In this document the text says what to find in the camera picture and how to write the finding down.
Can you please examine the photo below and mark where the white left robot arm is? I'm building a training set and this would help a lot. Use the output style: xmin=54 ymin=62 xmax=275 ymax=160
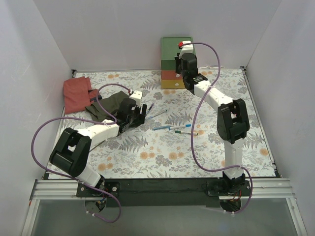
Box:
xmin=49 ymin=98 xmax=147 ymax=197

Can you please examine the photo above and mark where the green top drawer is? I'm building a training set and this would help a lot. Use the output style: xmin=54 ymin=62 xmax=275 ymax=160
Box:
xmin=160 ymin=59 xmax=176 ymax=71

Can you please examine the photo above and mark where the floral table mat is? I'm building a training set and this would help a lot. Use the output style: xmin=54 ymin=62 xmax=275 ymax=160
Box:
xmin=48 ymin=68 xmax=276 ymax=179

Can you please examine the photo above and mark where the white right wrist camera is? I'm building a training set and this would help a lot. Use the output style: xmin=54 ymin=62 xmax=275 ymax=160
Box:
xmin=178 ymin=40 xmax=194 ymax=58

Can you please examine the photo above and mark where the light blue pen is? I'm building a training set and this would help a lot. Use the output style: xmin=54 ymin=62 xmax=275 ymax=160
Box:
xmin=152 ymin=125 xmax=171 ymax=131

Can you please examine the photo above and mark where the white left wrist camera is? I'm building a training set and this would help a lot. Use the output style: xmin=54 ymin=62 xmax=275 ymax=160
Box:
xmin=129 ymin=90 xmax=143 ymax=107

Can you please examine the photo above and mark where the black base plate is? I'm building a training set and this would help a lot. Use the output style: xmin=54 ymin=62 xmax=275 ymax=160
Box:
xmin=76 ymin=178 xmax=253 ymax=208

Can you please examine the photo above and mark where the green red yellow drawer box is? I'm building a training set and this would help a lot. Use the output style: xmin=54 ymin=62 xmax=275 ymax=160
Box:
xmin=160 ymin=36 xmax=196 ymax=89

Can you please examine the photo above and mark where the blue long nib marker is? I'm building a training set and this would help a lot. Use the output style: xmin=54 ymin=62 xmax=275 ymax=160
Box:
xmin=146 ymin=110 xmax=167 ymax=119

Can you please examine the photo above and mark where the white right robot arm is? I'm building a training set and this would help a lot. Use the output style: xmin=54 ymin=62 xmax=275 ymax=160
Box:
xmin=175 ymin=53 xmax=250 ymax=196

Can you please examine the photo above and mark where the dark green cloth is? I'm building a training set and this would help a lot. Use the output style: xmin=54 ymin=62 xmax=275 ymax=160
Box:
xmin=85 ymin=91 xmax=142 ymax=122

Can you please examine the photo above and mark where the red drawer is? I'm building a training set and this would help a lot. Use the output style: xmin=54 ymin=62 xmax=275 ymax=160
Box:
xmin=161 ymin=70 xmax=182 ymax=80

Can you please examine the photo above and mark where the red cloth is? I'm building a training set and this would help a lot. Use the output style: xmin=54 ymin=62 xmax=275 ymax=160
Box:
xmin=63 ymin=76 xmax=102 ymax=114

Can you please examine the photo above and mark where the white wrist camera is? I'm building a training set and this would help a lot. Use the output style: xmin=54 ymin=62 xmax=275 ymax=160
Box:
xmin=178 ymin=40 xmax=194 ymax=58
xmin=129 ymin=90 xmax=143 ymax=107

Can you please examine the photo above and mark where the aluminium front rail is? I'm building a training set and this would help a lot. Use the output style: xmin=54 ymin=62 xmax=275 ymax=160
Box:
xmin=31 ymin=178 xmax=307 ymax=236

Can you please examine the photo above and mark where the white marker green cap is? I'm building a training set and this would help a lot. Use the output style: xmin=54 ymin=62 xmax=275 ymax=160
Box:
xmin=175 ymin=130 xmax=199 ymax=136

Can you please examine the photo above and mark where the yellow bottom drawer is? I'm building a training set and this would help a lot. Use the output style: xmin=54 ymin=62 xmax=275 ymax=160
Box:
xmin=161 ymin=80 xmax=185 ymax=89

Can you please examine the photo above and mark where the white marker blue cap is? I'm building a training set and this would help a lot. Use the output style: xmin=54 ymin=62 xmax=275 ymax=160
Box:
xmin=168 ymin=124 xmax=191 ymax=130

